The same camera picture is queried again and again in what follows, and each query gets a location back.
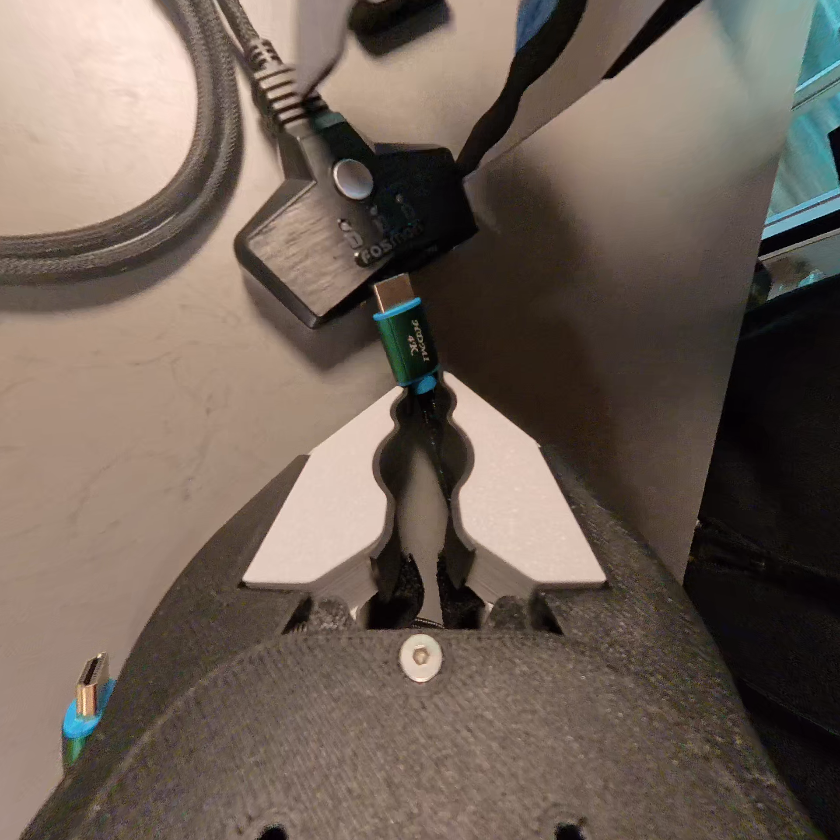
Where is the green plug braided hdmi cable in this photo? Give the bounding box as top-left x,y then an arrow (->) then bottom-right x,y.
62,272 -> 463,767

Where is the person's black clothing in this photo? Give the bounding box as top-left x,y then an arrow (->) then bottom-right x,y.
682,276 -> 840,840

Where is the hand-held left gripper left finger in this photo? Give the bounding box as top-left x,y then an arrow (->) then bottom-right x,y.
241,386 -> 424,626

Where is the black hdmi switch with button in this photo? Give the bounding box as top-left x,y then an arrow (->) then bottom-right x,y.
234,39 -> 480,332

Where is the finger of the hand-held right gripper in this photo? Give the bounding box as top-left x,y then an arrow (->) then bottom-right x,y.
292,0 -> 350,101
456,0 -> 703,178

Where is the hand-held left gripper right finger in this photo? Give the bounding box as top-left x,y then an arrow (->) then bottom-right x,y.
436,371 -> 608,627

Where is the black smooth cable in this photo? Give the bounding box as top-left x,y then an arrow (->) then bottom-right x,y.
0,0 -> 277,284

